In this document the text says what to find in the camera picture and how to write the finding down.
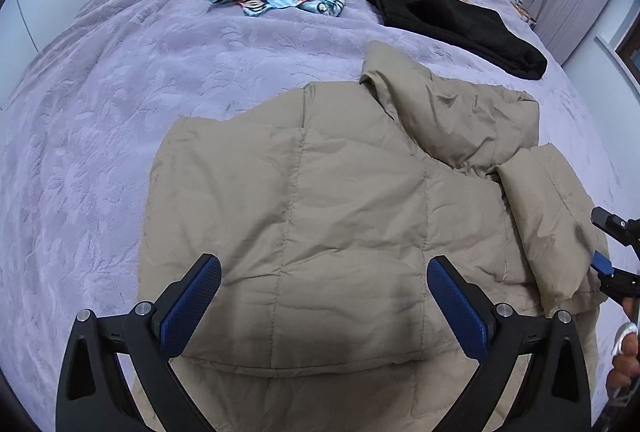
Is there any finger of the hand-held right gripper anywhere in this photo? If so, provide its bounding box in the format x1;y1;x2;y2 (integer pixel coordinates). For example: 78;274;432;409
589;251;640;301
591;207;640;259

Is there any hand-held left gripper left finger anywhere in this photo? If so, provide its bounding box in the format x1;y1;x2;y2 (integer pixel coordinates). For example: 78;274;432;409
55;253;223;432

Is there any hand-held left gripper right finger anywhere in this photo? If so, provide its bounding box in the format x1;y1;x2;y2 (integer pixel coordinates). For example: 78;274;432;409
426;254;593;432

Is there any beige puffer jacket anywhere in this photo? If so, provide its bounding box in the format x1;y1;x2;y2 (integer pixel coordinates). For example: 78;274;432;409
137;40;608;432

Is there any person's right hand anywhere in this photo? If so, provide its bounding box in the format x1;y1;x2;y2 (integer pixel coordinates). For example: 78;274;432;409
611;299;640;385

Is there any purple embossed blanket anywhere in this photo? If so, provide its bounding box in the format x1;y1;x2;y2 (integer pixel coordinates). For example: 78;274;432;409
0;0;632;432

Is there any black fleece garment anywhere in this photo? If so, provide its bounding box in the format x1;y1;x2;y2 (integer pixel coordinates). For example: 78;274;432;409
360;0;548;80

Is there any dark window frame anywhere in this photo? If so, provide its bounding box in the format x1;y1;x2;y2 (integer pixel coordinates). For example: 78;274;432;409
615;32;640;87

